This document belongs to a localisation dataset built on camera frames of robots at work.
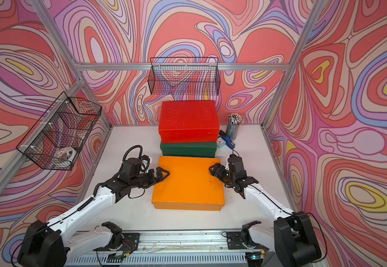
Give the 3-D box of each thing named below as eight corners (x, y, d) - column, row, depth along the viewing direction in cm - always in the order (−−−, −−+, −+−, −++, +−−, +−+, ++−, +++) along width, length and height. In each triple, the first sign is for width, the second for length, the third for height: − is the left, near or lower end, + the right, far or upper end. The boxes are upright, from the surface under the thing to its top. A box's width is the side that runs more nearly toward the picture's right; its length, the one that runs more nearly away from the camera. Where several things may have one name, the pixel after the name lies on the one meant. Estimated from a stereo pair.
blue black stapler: (231, 150, 108) (232, 145, 104) (216, 137, 116) (217, 132, 112) (235, 147, 110) (236, 142, 106) (220, 134, 117) (221, 129, 114)
